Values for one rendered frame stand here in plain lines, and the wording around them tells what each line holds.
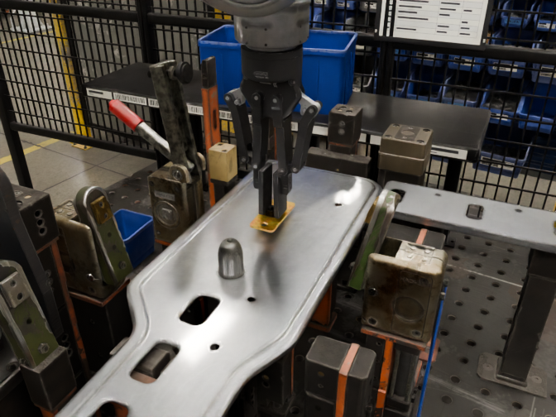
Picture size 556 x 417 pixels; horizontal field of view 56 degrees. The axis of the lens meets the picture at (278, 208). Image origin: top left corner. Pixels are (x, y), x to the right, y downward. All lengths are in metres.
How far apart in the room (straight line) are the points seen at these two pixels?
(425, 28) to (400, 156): 0.35
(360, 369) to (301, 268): 0.17
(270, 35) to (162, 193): 0.31
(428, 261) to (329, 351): 0.16
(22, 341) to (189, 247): 0.24
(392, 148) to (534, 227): 0.26
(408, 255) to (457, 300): 0.52
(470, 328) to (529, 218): 0.31
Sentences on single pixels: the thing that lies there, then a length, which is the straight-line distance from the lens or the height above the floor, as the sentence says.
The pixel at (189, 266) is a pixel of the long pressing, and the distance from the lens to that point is 0.69.
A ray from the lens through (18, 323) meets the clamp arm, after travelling 0.60.
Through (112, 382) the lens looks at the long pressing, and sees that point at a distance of 0.57.
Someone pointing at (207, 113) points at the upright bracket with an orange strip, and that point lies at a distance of 0.85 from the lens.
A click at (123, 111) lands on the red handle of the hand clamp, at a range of 0.82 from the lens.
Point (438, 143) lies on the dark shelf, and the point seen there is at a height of 1.03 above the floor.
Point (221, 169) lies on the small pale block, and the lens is 0.85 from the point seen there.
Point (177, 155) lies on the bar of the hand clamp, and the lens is 0.78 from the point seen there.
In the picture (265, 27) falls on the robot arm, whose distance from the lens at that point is 0.62.
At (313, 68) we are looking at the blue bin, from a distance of 1.06.
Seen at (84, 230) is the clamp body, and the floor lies 1.06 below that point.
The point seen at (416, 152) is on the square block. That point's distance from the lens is 0.91.
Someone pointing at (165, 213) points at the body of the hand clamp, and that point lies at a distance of 0.83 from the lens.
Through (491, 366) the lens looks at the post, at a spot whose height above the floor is 0.70.
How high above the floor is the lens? 1.41
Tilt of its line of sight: 31 degrees down
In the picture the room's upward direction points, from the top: straight up
